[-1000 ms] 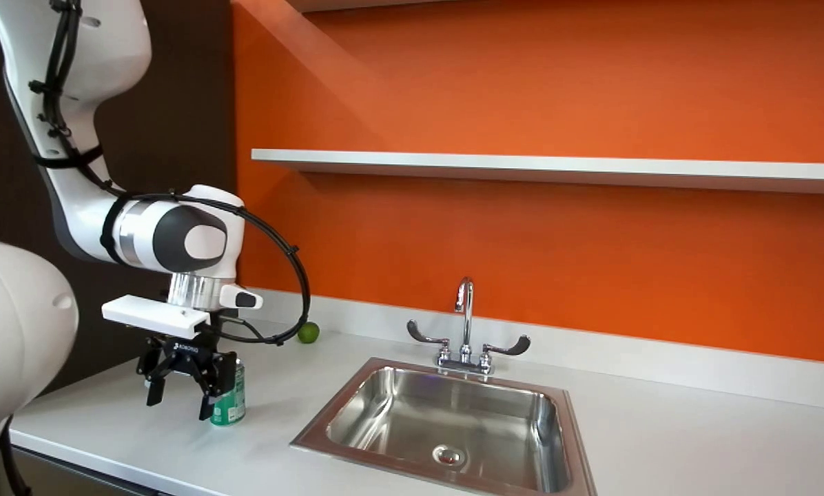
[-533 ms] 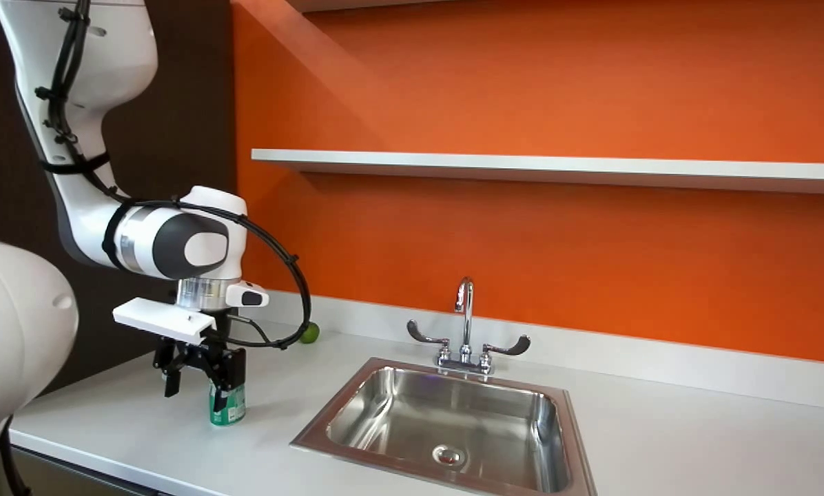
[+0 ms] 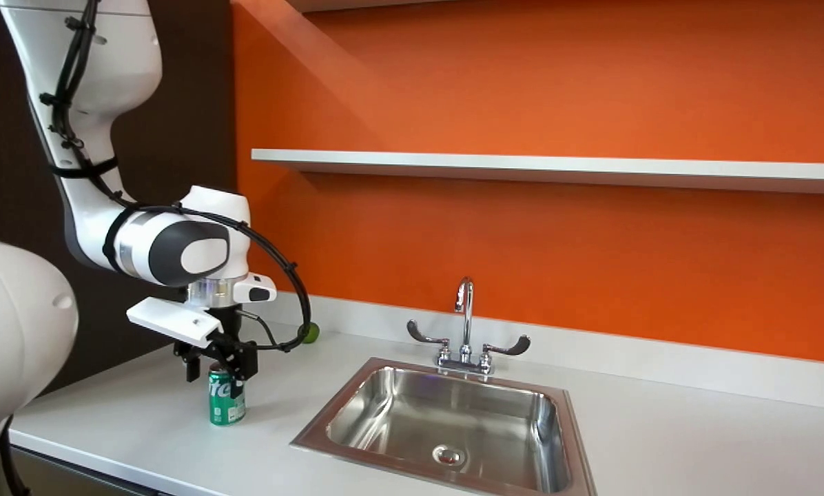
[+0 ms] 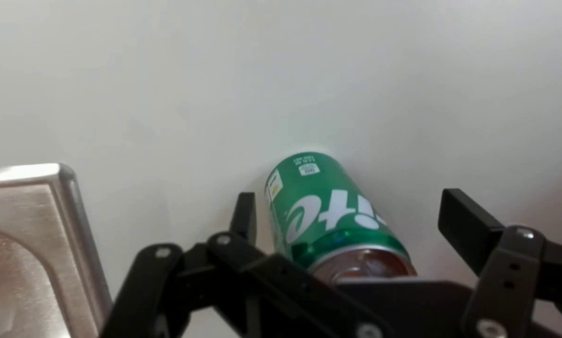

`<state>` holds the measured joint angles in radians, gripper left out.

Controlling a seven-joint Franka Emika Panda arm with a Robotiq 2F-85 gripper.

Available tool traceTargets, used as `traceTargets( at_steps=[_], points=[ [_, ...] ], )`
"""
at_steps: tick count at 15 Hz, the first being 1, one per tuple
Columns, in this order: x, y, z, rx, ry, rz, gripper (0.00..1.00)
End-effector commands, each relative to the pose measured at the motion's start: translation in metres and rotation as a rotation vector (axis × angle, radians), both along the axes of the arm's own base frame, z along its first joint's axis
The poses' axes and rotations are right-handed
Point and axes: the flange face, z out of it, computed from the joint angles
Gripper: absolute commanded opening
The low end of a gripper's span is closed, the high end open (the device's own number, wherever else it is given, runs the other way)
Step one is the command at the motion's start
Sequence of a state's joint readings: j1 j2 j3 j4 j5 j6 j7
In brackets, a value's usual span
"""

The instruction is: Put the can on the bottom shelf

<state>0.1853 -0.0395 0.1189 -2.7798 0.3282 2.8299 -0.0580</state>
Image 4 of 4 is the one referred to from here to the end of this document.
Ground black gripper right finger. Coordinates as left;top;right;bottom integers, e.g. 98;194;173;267
436;187;562;338

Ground green soda can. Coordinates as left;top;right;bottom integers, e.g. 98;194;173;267
263;149;419;288

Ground stainless steel sink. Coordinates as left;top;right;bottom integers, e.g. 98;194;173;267
0;162;115;338

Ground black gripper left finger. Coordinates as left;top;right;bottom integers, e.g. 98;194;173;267
100;190;397;338

